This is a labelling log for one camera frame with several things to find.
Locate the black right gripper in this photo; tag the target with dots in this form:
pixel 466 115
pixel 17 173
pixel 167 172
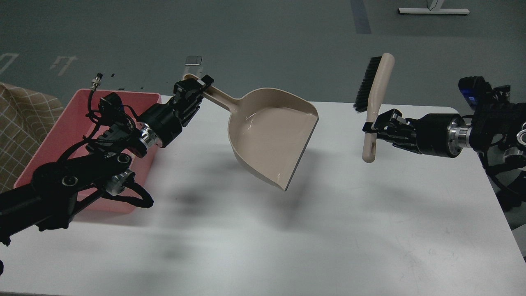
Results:
pixel 435 134

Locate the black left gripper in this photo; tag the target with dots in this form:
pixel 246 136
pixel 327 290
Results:
pixel 166 121

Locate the beige brush black bristles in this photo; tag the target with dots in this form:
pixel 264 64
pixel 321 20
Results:
pixel 370 97

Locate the beige plastic dustpan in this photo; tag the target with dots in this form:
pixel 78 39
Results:
pixel 269 130

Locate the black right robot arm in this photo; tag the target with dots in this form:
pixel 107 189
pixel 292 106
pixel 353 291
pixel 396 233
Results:
pixel 495 131

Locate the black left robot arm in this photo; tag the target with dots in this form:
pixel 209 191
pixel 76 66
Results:
pixel 99 165

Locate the pink plastic bin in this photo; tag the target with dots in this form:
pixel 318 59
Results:
pixel 73 124

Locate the white table base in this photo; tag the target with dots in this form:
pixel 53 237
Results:
pixel 434 7

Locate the beige checkered cloth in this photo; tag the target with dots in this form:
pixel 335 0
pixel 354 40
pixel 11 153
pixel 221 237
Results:
pixel 26 117

